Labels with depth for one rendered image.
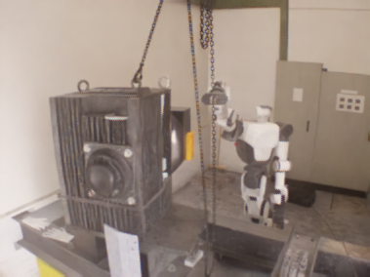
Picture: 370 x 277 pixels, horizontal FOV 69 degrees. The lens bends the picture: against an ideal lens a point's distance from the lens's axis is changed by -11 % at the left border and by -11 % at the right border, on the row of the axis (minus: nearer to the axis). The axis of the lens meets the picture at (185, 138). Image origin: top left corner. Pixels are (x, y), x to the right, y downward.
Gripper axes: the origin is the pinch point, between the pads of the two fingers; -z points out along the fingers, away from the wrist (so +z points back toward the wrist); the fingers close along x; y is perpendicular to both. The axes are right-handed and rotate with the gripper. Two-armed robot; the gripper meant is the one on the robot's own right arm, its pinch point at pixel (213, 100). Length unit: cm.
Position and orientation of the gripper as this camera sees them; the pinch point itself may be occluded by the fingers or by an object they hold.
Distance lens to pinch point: 138.6
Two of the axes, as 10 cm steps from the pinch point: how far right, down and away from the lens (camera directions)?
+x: -9.8, -0.3, 2.1
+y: -0.4, -9.6, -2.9
